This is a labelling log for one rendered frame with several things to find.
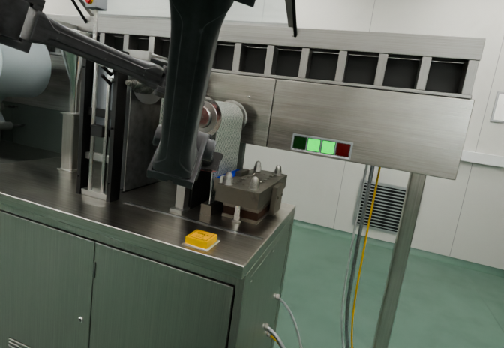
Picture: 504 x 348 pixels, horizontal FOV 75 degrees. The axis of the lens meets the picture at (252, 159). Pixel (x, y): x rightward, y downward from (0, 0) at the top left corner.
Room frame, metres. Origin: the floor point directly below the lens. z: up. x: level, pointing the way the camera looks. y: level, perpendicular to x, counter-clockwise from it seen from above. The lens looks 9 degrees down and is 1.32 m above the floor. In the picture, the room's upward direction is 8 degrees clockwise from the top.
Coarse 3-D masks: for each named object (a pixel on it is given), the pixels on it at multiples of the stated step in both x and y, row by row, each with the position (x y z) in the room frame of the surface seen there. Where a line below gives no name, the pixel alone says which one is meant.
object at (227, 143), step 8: (216, 136) 1.16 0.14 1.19; (224, 136) 1.23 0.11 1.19; (232, 136) 1.30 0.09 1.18; (240, 136) 1.38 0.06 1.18; (224, 144) 1.23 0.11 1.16; (232, 144) 1.31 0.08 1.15; (224, 152) 1.24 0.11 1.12; (232, 152) 1.32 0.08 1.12; (224, 160) 1.25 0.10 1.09; (232, 160) 1.33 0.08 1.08; (224, 168) 1.26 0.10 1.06; (232, 168) 1.34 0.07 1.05; (216, 176) 1.20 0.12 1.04
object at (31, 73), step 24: (0, 48) 1.44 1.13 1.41; (48, 48) 1.65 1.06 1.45; (0, 72) 1.44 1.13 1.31; (24, 72) 1.54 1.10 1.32; (48, 72) 1.66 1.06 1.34; (0, 96) 1.44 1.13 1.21; (24, 96) 1.54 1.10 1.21; (48, 96) 1.66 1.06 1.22; (0, 120) 1.44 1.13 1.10; (24, 120) 1.55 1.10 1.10; (48, 120) 1.67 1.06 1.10; (0, 144) 1.44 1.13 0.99; (24, 144) 1.55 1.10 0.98; (48, 144) 1.67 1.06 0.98
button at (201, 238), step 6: (192, 234) 0.91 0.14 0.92; (198, 234) 0.91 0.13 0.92; (204, 234) 0.92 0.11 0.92; (210, 234) 0.92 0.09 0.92; (216, 234) 0.93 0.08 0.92; (186, 240) 0.89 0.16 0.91; (192, 240) 0.88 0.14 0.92; (198, 240) 0.88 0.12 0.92; (204, 240) 0.88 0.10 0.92; (210, 240) 0.89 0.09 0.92; (216, 240) 0.93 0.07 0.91; (198, 246) 0.87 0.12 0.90; (204, 246) 0.87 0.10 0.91
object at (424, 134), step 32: (224, 96) 1.52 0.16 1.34; (256, 96) 1.47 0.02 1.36; (288, 96) 1.42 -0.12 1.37; (320, 96) 1.38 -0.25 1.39; (352, 96) 1.34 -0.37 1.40; (384, 96) 1.30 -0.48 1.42; (416, 96) 1.27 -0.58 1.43; (256, 128) 1.46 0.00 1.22; (288, 128) 1.42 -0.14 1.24; (320, 128) 1.37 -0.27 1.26; (352, 128) 1.33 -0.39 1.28; (384, 128) 1.30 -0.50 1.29; (416, 128) 1.26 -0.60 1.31; (448, 128) 1.23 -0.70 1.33; (352, 160) 1.33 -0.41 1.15; (384, 160) 1.29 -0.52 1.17; (416, 160) 1.25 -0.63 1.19; (448, 160) 1.22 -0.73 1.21
